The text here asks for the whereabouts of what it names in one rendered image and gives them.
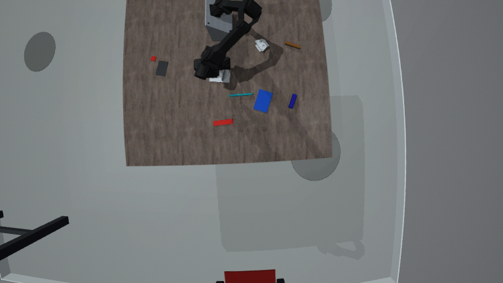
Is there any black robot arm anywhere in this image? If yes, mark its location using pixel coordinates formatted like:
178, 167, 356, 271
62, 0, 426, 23
194, 0, 262, 80

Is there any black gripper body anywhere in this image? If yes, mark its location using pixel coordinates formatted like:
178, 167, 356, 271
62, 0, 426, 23
193, 57, 231, 71

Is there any red flat bar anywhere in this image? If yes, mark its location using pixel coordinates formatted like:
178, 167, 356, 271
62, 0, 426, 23
213, 119, 233, 126

